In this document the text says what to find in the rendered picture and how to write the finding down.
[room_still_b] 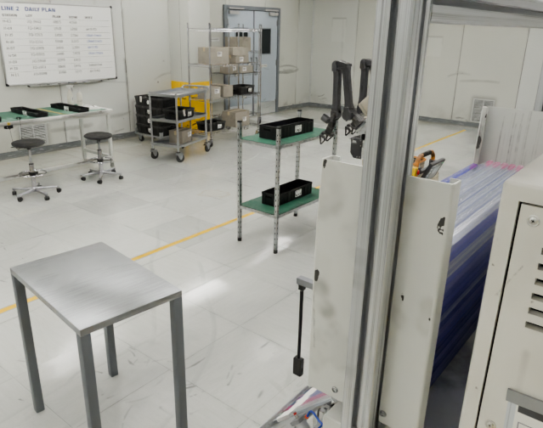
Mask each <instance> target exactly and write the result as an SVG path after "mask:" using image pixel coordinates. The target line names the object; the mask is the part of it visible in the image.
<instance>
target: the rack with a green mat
mask: <svg viewBox="0 0 543 428"><path fill-rule="evenodd" d="M297 117H302V110H297ZM336 122H337V123H336V125H335V127H334V130H333V132H334V134H335V135H334V137H333V144H332V155H337V129H338V121H336ZM324 130H325V129H323V128H318V127H314V129H313V131H312V132H306V133H303V134H298V135H295V136H291V137H288V138H281V127H276V140H271V139H266V138H260V137H259V133H258V134H254V135H250V136H246V137H242V121H237V240H238V241H242V209H244V210H247V211H252V212H255V213H257V214H261V215H264V216H266V217H272V218H274V252H273V253H274V254H277V253H278V233H279V218H281V217H283V216H286V215H288V214H290V213H293V212H294V214H293V216H294V217H297V211H298V210H300V209H302V208H304V207H306V206H310V205H312V204H313V203H316V202H318V201H319V194H320V189H317V188H313V187H312V193H311V194H307V195H305V196H303V197H300V198H298V199H295V200H292V201H290V202H287V203H285V204H283V205H281V206H279V203H280V150H281V149H284V148H287V147H291V146H294V145H296V146H297V147H296V170H295V180H296V179H299V161H300V144H303V143H307V142H310V141H313V140H316V139H320V134H321V132H323V131H324ZM242 143H245V144H254V145H258V146H263V147H267V148H271V149H275V185H274V207H273V206H268V205H265V204H263V203H262V196H259V197H257V198H255V199H252V200H248V201H246V202H243V203H242Z"/></svg>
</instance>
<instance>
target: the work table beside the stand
mask: <svg viewBox="0 0 543 428"><path fill-rule="evenodd" d="M10 272H11V278H12V283H13V288H14V297H15V302H16V307H17V313H18V318H19V323H20V332H21V337H22V342H23V347H24V353H25V362H26V367H27V372H28V377H29V382H30V388H31V397H32V401H33V407H34V410H35V411H36V412H37V413H39V412H41V411H43V410H45V408H44V402H43V397H42V388H41V382H40V376H39V371H38V366H37V356H36V351H35V345H34V340H33V334H32V329H31V319H30V314H29V308H28V303H27V298H26V292H25V287H26V288H27V289H28V290H29V291H30V292H32V293H33V294H34V295H35V296H36V297H37V298H38V299H39V300H40V301H42V302H43V303H44V304H45V305H46V306H47V307H48V308H49V309H50V310H51V311H53V312H54V313H55V314H56V315H57V316H58V317H59V318H60V319H61V320H63V321H64V322H65V323H66V324H67V325H68V326H69V327H70V328H71V329H73V330H74V331H75V332H76V341H77V348H78V355H79V361H80V368H81V375H82V388H83V394H84V401H85V408H86V415H87V422H88V428H102V427H101V419H100V411H99V398H98V391H97V383H96V375H95V368H94V360H93V347H92V340H91V333H93V332H94V331H97V330H99V329H103V328H104V333H105V349H106V357H107V365H108V373H109V375H110V376H111V377H114V376H116V375H118V368H117V360H116V343H115V334H114V325H113V324H115V323H117V322H120V321H122V320H124V319H126V318H130V317H132V316H134V315H137V314H139V313H142V312H144V311H147V310H149V309H151V308H153V307H157V306H160V305H161V304H164V303H166V302H169V304H170V319H171V336H172V352H173V383H174V399H175V414H176V428H188V418H187V398H186V379H185V359H184V321H183V302H182V290H181V289H179V288H178V287H176V286H174V285H173V284H170V283H169V282H167V281H166V280H165V279H163V278H161V277H159V276H158V275H156V274H154V273H152V272H151V271H150V270H148V269H147V268H145V267H143V266H141V265H139V264H138V263H136V262H135V261H133V260H131V259H130V258H128V257H127V256H124V255H123V254H122V253H120V252H119V251H116V250H115V249H113V248H111V247H110V246H108V245H107V244H105V243H104V242H102V241H101V242H99V243H95V244H92V245H87V246H83V247H81V248H77V249H75V250H71V251H66V252H62V253H59V254H56V255H53V256H48V257H44V258H42V259H38V260H35V261H32V262H27V263H23V264H20V265H17V266H14V267H11V268H10Z"/></svg>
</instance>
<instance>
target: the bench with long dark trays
mask: <svg viewBox="0 0 543 428"><path fill-rule="evenodd" d="M35 110H43V111H47V112H48V116H44V117H32V116H28V115H22V114H18V113H14V112H11V111H4V112H0V116H1V117H2V121H0V130H1V129H4V126H7V125H8V122H10V125H13V127H20V124H21V126H22V127H26V126H33V125H39V124H46V123H52V122H59V121H71V120H78V119H79V126H80V134H81V142H82V157H83V159H84V160H83V161H78V162H74V163H70V164H65V165H61V166H53V167H49V168H44V169H42V170H46V171H47V172H51V171H56V170H59V169H64V168H68V167H73V166H80V165H85V164H89V163H90V162H88V160H86V159H87V152H89V153H93V154H96V155H97V154H98V151H95V150H92V149H86V144H85V138H84V137H83V136H84V128H83V119H84V118H91V117H97V116H104V115H106V125H107V132H109V133H111V124H110V112H113V110H112V109H107V108H102V107H100V109H97V110H89V111H88V112H81V113H78V112H73V111H66V110H59V109H55V108H51V106H50V107H42V108H35ZM16 117H21V119H20V120H17V119H16ZM108 144H109V155H108V154H106V153H102V156H104V157H110V158H112V159H113V161H111V162H110V166H111V167H112V168H113V166H115V165H114V155H113V145H112V137H111V138H108ZM16 178H20V177H19V176H18V174H14V175H10V176H6V177H0V182H2V181H7V180H11V179H16Z"/></svg>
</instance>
